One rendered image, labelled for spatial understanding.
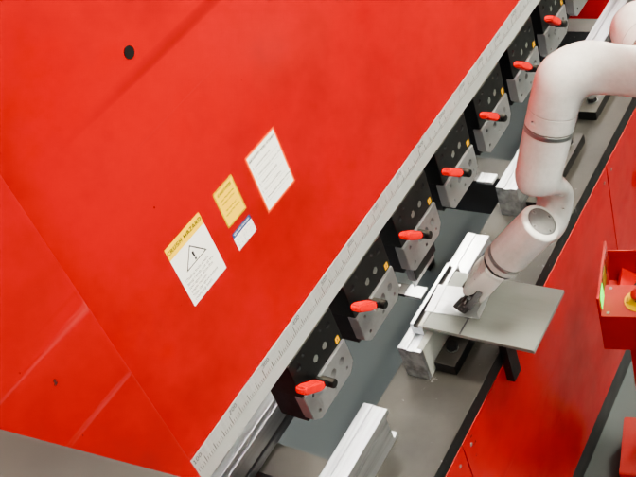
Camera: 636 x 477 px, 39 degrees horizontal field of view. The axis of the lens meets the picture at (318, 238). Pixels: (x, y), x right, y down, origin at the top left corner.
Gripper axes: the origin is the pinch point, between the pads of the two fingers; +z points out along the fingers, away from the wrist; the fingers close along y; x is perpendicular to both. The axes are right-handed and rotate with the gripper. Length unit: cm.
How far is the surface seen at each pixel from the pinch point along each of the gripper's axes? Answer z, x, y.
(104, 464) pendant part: -86, -42, 104
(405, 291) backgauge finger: 11.9, -10.9, -1.2
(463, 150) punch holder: -16.6, -17.9, -21.3
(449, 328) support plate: 3.1, 0.1, 8.1
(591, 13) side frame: 63, 16, -219
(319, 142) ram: -40, -44, 21
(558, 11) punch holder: -19, -13, -81
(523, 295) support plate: -5.6, 10.2, -4.0
